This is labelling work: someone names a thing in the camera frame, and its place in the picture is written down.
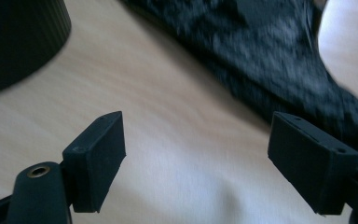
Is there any black plastic garbage bag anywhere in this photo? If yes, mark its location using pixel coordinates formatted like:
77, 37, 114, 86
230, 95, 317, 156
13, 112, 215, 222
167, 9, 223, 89
120, 0, 358, 166

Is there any black plastic trash bin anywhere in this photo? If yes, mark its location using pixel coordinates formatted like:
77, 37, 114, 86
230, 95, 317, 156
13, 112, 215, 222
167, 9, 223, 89
0, 0, 73, 98

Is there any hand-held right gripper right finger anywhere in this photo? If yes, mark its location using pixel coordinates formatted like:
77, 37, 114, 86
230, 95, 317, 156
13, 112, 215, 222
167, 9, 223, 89
267, 111, 358, 217

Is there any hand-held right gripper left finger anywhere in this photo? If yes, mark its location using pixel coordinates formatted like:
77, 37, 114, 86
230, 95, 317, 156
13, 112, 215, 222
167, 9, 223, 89
62, 110, 128, 215

